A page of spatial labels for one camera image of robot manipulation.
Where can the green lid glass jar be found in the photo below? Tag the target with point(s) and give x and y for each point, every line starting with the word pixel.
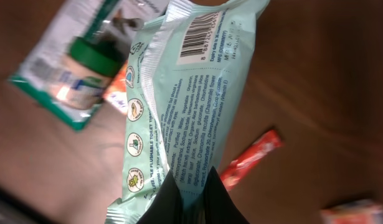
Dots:
pixel 85 72

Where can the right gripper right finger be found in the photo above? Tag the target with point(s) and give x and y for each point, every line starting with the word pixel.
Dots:
pixel 218 206

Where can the green 3M gloves package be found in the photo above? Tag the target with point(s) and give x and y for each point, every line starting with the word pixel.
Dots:
pixel 94 20

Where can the orange tissue pack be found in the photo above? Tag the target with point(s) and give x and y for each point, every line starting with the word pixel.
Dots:
pixel 115 94
pixel 365 211

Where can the mint green wipes packet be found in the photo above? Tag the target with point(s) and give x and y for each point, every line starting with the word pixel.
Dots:
pixel 184 80

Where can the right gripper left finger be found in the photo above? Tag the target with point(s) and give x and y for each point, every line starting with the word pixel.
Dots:
pixel 167 205

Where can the red snack bar wrapper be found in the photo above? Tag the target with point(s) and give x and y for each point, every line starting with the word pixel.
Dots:
pixel 245 162

